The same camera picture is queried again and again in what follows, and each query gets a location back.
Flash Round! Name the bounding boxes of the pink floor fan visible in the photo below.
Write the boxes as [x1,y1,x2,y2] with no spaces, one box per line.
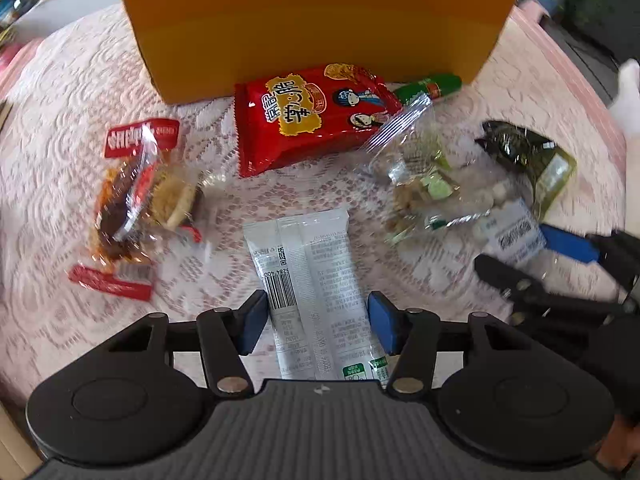
[517,0,546,23]

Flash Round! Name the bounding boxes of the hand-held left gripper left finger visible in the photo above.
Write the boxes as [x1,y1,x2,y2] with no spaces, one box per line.
[102,290,271,397]

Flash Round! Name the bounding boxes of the person's right hand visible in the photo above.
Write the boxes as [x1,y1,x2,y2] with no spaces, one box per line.
[595,410,640,476]

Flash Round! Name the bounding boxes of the dark green snack packet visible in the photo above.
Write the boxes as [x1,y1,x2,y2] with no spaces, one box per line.
[474,120,578,221]

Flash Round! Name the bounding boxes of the person's leg with white sock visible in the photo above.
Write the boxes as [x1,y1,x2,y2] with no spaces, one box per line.
[606,58,640,136]

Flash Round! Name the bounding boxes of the orange cardboard box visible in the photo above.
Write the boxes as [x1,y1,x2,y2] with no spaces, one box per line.
[122,0,517,106]

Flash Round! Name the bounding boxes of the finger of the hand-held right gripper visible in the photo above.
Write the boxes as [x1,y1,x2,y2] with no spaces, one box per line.
[541,224,640,283]
[473,254,628,326]

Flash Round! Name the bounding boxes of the pink lace tablecloth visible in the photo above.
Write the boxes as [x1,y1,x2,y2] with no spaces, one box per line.
[0,2,640,461]

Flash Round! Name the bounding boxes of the red snack packet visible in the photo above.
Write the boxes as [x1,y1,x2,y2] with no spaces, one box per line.
[234,63,404,178]

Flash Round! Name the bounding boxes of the white snack bar packet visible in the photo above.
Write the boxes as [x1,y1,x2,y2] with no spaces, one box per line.
[243,208,391,381]

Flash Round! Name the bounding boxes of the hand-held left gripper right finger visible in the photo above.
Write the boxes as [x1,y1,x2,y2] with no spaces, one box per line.
[367,291,535,396]

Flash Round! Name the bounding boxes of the clear packet with red label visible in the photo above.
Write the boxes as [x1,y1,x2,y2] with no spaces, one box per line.
[67,117,228,303]

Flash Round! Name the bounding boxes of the green sausage stick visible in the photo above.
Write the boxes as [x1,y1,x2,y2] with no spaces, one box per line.
[391,74,463,107]

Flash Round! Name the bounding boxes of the clear nut mix packet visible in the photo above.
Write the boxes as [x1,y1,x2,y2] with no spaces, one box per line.
[361,92,549,281]

